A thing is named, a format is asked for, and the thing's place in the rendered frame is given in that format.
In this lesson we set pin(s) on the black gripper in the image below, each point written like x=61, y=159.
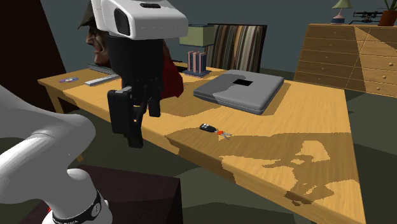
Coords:
x=136, y=59

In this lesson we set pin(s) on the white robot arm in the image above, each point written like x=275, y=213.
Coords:
x=40, y=161

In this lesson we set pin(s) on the head bust with red cloak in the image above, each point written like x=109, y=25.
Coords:
x=172, y=80

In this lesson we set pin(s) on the grey flat bar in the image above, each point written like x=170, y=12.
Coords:
x=100, y=80

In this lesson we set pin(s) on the grey ruler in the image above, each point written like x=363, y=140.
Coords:
x=99, y=68

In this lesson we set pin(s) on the black key fob with keys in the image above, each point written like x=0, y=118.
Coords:
x=206, y=127

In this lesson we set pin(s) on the purple compact disc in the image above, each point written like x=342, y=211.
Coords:
x=69, y=80

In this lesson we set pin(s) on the table lamp with green shade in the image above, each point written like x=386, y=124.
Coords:
x=196, y=37

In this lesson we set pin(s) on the dark robot stand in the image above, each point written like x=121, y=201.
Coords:
x=139, y=198

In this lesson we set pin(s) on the grey closed laptop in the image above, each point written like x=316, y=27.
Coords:
x=248, y=96

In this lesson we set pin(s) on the striped chair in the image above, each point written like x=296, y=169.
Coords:
x=238, y=46

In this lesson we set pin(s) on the dark brown cabinet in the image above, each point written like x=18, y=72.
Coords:
x=24, y=56

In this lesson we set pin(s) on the wooden desk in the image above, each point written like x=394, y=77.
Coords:
x=310, y=118

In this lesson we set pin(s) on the wooden chest of drawers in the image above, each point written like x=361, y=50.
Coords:
x=328, y=56

